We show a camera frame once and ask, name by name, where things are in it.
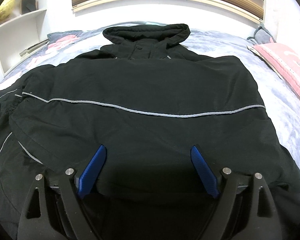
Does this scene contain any black jacket with reflective stripe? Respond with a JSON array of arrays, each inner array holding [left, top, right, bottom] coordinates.
[[0, 24, 300, 239]]

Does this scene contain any grey floral bed sheet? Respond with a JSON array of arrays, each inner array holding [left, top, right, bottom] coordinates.
[[0, 28, 300, 168]]

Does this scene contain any pink pillow with elephant print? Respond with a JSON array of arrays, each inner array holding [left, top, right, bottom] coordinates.
[[248, 43, 300, 100]]

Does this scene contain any stack of books on bed edge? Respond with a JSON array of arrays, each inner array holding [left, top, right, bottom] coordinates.
[[19, 39, 49, 57]]

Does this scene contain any grey pillow behind pink pillow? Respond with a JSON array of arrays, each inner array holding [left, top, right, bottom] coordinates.
[[247, 25, 276, 44]]

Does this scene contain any yellow globe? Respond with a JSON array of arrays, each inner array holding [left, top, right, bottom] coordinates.
[[0, 0, 15, 22]]

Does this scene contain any white wall bookshelf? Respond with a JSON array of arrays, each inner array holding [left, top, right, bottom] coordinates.
[[0, 0, 47, 74]]

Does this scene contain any black picture frame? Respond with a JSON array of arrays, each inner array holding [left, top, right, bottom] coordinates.
[[20, 0, 37, 15]]

